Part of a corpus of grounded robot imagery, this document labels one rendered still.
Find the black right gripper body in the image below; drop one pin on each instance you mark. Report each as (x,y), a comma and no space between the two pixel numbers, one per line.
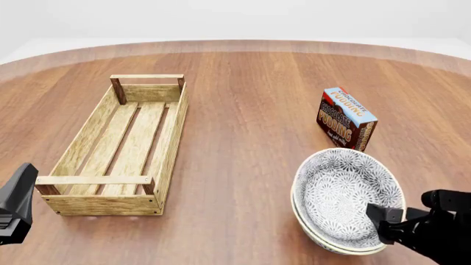
(416,233)

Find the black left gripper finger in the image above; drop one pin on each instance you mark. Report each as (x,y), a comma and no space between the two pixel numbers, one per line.
(20,190)

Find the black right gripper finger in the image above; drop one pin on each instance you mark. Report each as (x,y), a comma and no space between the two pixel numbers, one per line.
(384,214)
(417,214)

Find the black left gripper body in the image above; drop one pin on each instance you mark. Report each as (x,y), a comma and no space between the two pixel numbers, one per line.
(13,230)

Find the patterned grey white bowl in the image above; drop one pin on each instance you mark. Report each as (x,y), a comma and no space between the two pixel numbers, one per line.
(338,187)
(312,234)

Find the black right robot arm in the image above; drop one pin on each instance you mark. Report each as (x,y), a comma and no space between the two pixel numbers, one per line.
(458,240)

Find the wooden slat tray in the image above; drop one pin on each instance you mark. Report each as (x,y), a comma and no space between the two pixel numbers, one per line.
(137,143)

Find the chocolate pudding box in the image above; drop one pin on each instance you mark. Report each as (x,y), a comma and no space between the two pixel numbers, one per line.
(340,124)

